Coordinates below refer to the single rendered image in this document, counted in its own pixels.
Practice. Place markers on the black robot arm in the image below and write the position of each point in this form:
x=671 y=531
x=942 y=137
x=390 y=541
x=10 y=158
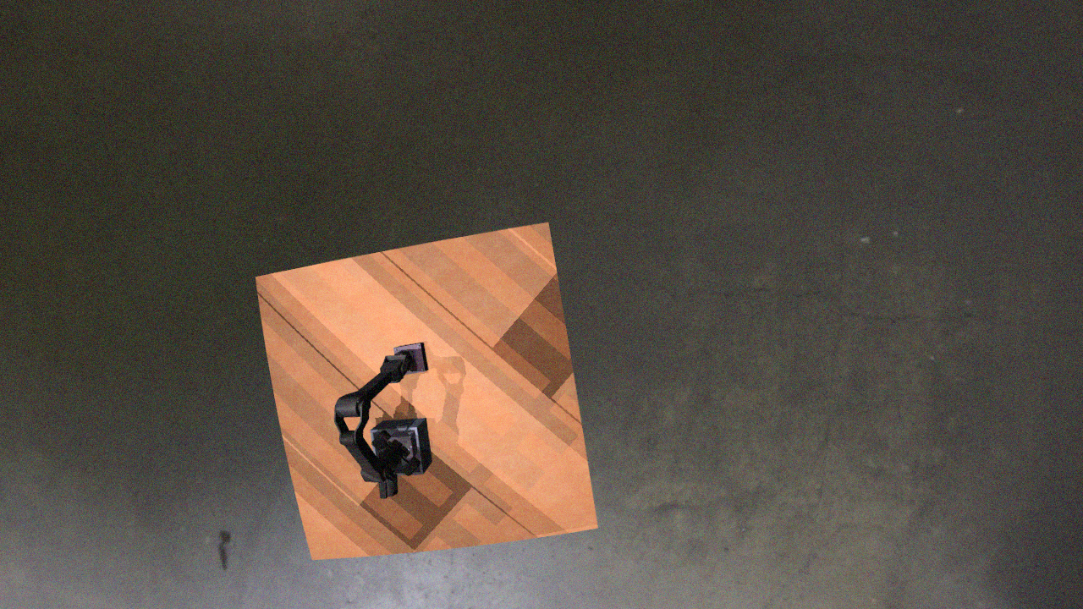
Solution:
x=357 y=404

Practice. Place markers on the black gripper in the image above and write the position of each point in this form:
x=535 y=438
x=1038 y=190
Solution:
x=394 y=447

